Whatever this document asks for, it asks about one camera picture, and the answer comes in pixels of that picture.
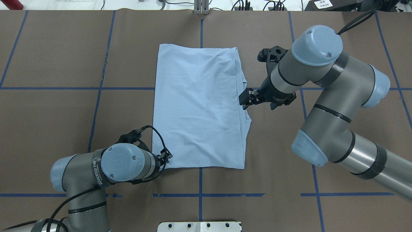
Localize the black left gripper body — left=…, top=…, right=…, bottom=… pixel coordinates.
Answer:
left=116, top=128, right=173, bottom=171

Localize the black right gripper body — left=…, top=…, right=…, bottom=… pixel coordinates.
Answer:
left=257, top=46, right=296, bottom=110

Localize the light blue t-shirt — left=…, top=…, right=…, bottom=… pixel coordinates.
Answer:
left=153, top=44, right=251, bottom=169

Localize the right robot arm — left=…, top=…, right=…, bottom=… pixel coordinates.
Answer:
left=239, top=25, right=412, bottom=201

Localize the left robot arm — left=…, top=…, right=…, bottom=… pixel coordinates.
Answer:
left=5, top=125, right=172, bottom=232

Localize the red cylinder bottle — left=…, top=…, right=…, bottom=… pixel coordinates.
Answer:
left=1, top=0, right=24, bottom=10

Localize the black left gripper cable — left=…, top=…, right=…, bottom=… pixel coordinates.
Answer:
left=10, top=125, right=171, bottom=232

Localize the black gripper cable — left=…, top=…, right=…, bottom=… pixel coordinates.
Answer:
left=10, top=125, right=171, bottom=232
left=336, top=9, right=376, bottom=36

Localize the aluminium frame post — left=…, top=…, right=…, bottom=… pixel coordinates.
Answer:
left=194, top=0, right=210, bottom=15

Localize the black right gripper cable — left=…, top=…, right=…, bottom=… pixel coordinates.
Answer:
left=336, top=9, right=376, bottom=36

